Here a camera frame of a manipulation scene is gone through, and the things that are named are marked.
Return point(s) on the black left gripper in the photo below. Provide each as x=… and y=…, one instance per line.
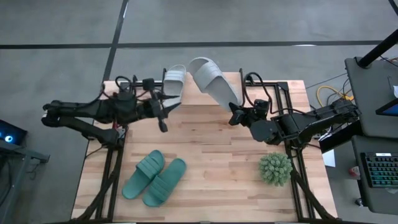
x=152, y=107

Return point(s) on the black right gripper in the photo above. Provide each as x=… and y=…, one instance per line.
x=248, y=113

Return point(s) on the light grey rubber slide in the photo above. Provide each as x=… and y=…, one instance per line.
x=214, y=82
x=174, y=82

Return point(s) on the green rubber slide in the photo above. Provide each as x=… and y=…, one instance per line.
x=144, y=174
x=164, y=183

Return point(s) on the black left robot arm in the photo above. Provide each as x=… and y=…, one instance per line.
x=87, y=112

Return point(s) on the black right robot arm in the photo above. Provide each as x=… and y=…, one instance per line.
x=311, y=124

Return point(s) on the green artificial plant ball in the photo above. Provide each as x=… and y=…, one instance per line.
x=275, y=169

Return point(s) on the white paper sheet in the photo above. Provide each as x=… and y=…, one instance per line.
x=329, y=158

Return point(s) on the grey desk top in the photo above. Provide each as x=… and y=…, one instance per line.
x=379, y=199
x=367, y=99

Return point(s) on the small red object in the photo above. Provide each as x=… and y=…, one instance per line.
x=354, y=171

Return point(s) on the black monitor with blue screen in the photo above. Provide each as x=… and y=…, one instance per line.
x=390, y=109

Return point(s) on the small black knob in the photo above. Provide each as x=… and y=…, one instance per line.
x=359, y=202

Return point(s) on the black metal pole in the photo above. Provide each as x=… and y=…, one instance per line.
x=376, y=49

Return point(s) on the backlit black keyboard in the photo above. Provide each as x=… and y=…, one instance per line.
x=382, y=169

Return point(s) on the white paper note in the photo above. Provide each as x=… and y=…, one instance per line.
x=395, y=91

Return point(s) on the grey metal stand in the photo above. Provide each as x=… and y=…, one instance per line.
x=18, y=152

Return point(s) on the black computer with blue light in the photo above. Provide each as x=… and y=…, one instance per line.
x=9, y=133

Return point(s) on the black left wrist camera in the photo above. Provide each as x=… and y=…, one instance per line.
x=148, y=84

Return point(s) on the black aluminium table frame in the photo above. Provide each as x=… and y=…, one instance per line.
x=300, y=202

